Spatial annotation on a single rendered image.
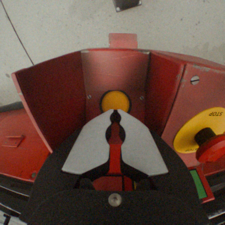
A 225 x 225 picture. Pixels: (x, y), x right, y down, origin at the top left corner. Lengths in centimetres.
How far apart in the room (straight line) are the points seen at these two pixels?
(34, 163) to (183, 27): 119
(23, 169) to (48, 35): 88
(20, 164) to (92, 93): 47
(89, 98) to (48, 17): 89
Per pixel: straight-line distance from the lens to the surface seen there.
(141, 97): 16
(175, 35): 96
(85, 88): 16
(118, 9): 85
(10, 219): 67
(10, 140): 76
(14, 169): 57
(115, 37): 84
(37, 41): 105
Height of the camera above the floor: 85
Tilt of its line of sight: 54 degrees down
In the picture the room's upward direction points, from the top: 178 degrees counter-clockwise
